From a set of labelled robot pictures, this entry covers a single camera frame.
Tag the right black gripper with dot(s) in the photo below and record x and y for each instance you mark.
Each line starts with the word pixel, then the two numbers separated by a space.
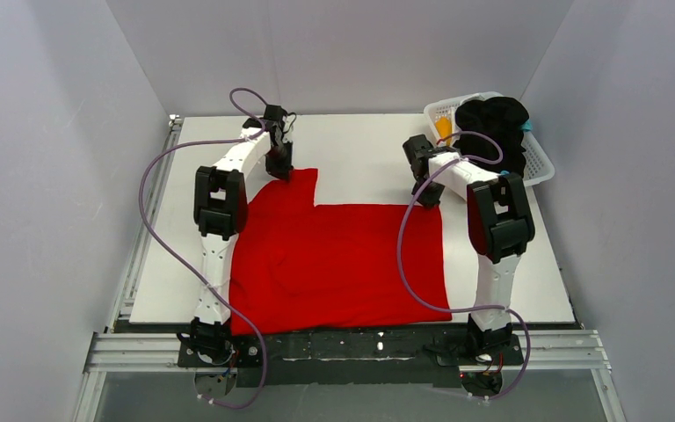
pixel 428 188

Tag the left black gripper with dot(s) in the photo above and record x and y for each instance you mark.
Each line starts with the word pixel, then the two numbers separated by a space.
pixel 279 161

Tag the red t-shirt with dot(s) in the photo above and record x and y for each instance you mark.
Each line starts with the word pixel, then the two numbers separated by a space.
pixel 300 265

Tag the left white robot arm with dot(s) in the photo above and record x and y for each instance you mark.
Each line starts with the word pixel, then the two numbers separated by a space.
pixel 220 212

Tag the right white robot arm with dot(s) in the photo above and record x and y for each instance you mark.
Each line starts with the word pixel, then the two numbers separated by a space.
pixel 500 227

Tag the yellow garment in basket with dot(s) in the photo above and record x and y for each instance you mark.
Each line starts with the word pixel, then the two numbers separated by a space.
pixel 444 128

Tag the black garment in basket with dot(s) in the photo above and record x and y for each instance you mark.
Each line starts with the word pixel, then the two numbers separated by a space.
pixel 501 119

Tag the teal garment in basket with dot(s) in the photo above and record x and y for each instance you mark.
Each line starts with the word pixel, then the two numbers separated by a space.
pixel 526 125

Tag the white plastic laundry basket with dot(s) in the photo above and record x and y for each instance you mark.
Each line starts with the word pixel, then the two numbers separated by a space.
pixel 539 167

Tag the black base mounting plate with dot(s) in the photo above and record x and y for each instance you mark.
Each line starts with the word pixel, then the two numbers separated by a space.
pixel 416 353

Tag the aluminium frame rail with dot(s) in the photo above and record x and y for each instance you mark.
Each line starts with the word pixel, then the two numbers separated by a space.
pixel 132 377

